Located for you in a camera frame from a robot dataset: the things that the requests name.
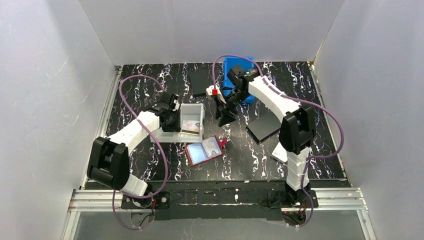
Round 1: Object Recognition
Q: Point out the purple cable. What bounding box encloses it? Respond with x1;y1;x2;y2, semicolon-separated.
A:
111;74;170;231
211;54;345;229

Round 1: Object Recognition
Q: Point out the black notebook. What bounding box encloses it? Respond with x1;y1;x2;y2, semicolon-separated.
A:
246;112;281;143

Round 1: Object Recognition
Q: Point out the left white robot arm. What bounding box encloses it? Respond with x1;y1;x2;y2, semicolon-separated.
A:
86;92;181;198

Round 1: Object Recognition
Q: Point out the aluminium frame rail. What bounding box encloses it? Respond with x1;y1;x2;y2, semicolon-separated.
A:
61;187;377;240

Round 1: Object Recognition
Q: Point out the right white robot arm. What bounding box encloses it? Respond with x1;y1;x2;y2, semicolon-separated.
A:
206;65;316;196

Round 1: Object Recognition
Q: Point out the white card holder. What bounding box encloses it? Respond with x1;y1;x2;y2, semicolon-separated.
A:
271;143;288;163

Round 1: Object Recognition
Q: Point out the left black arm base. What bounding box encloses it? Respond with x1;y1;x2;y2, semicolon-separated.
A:
121;191;171;211

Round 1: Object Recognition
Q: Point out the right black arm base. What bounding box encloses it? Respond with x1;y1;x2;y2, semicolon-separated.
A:
261;189;319;228

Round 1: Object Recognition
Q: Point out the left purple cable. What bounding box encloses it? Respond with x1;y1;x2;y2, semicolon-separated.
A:
111;74;170;231

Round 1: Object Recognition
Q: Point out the blue plastic bin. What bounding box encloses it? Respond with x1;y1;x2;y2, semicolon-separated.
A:
221;56;255;97

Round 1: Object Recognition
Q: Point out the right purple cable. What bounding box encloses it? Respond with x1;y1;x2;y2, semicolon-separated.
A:
211;54;345;229

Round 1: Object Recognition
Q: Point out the white divided tray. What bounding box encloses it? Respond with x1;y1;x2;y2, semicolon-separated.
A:
152;103;205;143

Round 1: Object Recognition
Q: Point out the red card holder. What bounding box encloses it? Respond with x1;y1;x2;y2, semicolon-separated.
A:
185;135;228;167

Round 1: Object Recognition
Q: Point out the orange credit card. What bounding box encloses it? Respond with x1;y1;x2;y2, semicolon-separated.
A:
180;128;200;136

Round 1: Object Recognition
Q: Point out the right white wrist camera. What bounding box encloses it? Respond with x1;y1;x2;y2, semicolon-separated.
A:
205;85;226;104

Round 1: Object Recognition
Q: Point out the black foam pad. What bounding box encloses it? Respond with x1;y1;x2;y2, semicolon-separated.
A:
188;70;213;98

